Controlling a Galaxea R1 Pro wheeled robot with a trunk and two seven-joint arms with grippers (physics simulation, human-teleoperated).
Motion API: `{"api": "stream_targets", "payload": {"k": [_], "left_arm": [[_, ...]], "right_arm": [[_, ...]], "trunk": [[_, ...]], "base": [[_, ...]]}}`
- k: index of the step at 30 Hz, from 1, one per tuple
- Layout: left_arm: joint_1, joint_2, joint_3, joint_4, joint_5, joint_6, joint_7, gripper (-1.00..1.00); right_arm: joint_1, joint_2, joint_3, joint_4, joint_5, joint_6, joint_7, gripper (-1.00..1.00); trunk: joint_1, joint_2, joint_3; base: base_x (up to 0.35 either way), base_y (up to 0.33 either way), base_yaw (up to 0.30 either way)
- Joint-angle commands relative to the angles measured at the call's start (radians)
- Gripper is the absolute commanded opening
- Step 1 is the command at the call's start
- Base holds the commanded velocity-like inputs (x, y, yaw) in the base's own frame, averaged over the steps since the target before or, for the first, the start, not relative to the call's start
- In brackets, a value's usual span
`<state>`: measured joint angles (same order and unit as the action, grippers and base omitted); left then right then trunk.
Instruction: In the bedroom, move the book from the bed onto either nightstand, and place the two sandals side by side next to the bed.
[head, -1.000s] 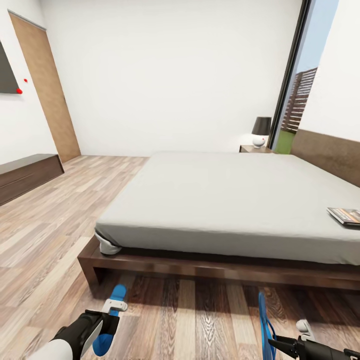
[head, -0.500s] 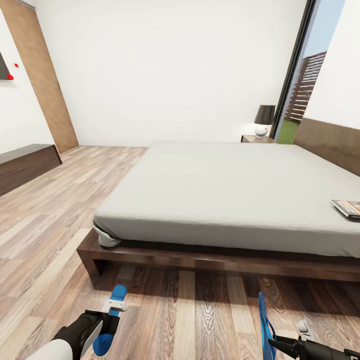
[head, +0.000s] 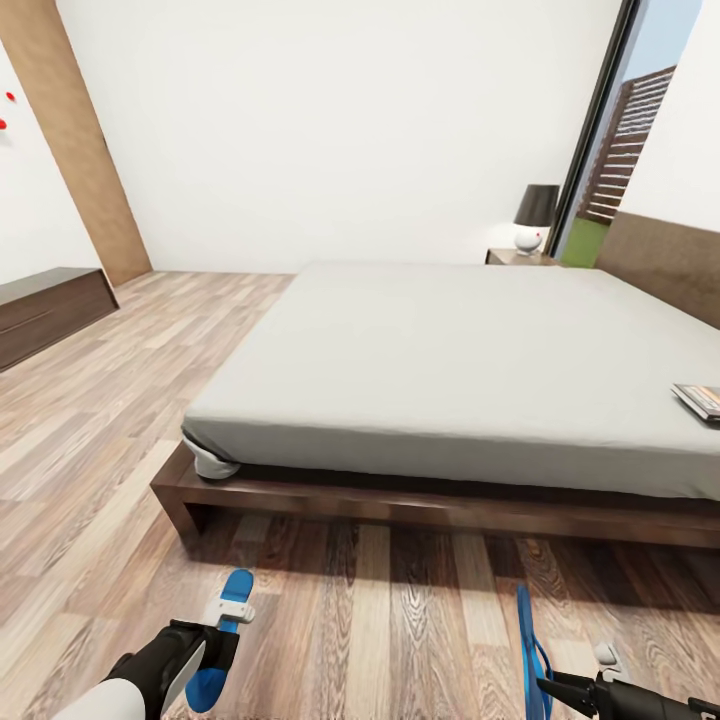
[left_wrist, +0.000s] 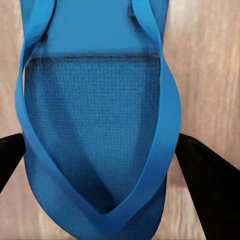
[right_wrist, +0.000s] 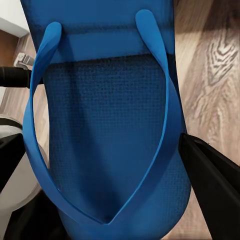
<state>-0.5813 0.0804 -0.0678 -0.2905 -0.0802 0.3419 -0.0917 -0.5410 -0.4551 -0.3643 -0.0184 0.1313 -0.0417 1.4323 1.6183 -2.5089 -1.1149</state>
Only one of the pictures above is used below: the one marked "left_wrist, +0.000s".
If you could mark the sandal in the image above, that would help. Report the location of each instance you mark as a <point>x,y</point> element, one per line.
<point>100,113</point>

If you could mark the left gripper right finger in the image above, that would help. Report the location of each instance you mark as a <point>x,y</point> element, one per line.
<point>214,186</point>

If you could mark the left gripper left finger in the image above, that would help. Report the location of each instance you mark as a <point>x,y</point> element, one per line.
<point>12,149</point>

